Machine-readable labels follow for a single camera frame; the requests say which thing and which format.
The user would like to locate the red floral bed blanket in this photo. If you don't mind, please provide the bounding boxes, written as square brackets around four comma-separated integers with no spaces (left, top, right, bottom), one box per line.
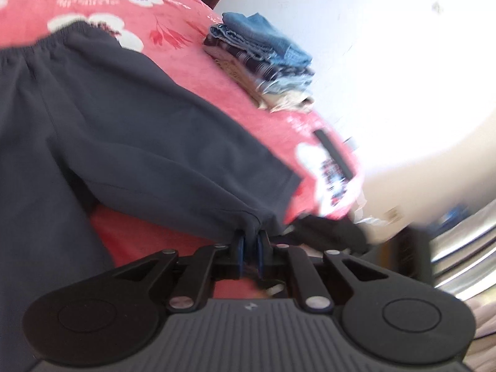
[1,0,361,272]

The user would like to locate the blue denim folded garment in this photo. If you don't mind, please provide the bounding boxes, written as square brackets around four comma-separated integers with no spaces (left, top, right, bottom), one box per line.
[222,12,313,66]

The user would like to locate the black smartphone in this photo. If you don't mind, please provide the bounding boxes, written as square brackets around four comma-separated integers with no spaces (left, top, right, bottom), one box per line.
[313,129,356,180]

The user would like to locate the dark grey shorts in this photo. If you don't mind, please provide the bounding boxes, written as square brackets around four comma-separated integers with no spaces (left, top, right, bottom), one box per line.
[1,21,300,371]

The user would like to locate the beige folded garment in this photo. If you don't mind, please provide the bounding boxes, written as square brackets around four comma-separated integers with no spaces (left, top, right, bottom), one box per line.
[215,59,314,113]

